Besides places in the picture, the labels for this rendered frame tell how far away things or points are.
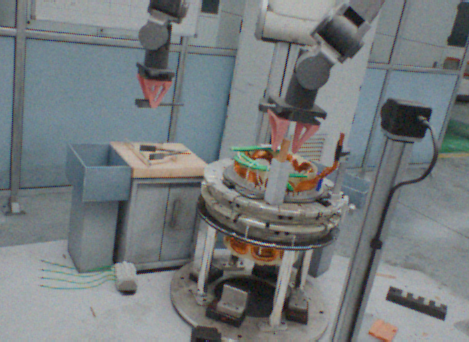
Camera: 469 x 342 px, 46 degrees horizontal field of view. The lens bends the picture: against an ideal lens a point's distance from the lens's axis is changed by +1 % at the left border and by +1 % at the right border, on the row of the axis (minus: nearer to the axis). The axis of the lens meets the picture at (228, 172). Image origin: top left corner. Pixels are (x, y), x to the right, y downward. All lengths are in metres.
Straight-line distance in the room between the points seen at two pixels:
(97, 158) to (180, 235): 0.29
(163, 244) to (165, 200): 0.12
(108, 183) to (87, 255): 0.20
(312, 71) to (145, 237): 0.64
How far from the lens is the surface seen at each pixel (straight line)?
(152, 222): 1.36
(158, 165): 1.31
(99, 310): 1.27
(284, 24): 1.58
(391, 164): 0.71
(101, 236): 1.36
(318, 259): 1.52
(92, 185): 1.26
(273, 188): 1.09
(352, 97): 3.90
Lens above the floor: 1.50
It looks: 19 degrees down
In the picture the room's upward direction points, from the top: 10 degrees clockwise
